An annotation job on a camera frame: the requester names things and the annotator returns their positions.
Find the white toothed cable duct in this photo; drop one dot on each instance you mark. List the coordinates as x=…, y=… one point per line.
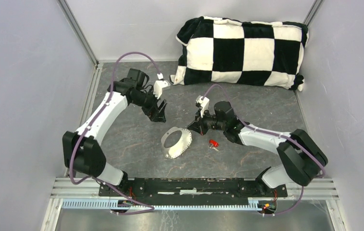
x=113, y=204

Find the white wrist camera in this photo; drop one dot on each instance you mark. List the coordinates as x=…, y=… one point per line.
x=160, y=85
x=202, y=103

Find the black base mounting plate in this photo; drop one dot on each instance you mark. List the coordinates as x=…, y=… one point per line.
x=199, y=191

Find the black white checkered pillow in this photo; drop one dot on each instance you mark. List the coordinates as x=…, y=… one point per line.
x=251, y=53

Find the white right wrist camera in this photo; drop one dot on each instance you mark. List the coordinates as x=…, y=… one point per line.
x=202, y=103

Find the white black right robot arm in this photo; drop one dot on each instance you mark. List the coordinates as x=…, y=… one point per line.
x=301, y=159

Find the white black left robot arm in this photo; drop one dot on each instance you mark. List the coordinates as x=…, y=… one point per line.
x=81, y=149

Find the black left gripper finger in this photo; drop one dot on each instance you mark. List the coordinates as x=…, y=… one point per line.
x=161, y=111
x=155, y=116

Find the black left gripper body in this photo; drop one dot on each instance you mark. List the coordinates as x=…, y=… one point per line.
x=150, y=103

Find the red tag key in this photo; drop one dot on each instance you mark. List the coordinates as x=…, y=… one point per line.
x=213, y=145

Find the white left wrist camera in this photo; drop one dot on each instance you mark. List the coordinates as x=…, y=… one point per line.
x=160, y=85

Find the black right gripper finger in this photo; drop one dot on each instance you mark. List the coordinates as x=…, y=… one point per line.
x=198, y=116
x=197, y=126

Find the silver metal key holder plate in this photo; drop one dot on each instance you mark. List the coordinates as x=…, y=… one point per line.
x=180, y=146

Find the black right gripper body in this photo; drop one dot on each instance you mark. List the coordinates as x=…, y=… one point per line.
x=209, y=121

